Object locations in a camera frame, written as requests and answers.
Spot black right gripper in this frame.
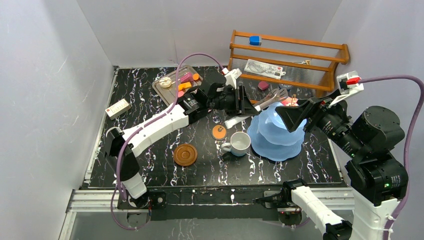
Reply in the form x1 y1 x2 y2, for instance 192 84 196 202
273 87 365 157

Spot pink layered cake slice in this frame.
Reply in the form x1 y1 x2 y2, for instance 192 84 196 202
281 97 299 107

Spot steel food tongs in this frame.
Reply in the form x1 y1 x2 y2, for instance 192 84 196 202
223 87 289 130

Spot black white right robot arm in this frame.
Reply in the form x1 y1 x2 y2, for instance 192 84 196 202
253 97 409 240

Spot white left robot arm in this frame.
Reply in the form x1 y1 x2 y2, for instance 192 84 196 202
105 69 260 208

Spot maroon heart-shaped object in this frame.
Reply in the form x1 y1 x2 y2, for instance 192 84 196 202
257 81 270 91

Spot blue lidded jar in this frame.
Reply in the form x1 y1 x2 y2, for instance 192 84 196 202
278 84 293 92

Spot blue three-tier cake stand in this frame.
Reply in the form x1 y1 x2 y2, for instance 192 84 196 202
247 102 307 162

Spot white ceramic mug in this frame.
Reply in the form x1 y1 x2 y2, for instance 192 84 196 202
220 131 251 157

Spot orange black round coaster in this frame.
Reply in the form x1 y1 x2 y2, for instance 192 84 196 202
211 124 228 141

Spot packaged ruler protractor set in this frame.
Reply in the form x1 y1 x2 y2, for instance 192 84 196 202
244 59 286 80

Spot wooden two-tier shelf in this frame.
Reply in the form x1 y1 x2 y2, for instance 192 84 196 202
228 30 350 97

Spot small orange round cookie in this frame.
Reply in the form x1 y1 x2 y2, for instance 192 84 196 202
192 73 200 81

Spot magenta cake wedge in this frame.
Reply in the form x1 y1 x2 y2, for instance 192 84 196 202
178 72 194 83

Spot blue block on shelf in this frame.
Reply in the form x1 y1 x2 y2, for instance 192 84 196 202
248 35 262 46

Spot brown wooden round coaster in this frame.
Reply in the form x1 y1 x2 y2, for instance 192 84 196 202
173 143 198 167

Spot steel serving tray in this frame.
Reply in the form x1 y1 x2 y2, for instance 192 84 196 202
152 65 203 106

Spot white iced round pastry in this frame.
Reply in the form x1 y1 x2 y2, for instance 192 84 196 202
159 76 173 89

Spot small white cardboard box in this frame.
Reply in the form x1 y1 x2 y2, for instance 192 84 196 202
105 99 131 120

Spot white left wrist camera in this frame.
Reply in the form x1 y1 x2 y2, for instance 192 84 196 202
221 67 242 89

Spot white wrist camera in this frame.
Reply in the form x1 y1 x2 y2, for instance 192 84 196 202
329 71 364 108
221 67 242 89

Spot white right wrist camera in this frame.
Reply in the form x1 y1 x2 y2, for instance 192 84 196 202
329 71 364 108

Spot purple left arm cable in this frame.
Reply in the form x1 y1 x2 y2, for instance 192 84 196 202
109 52 229 232

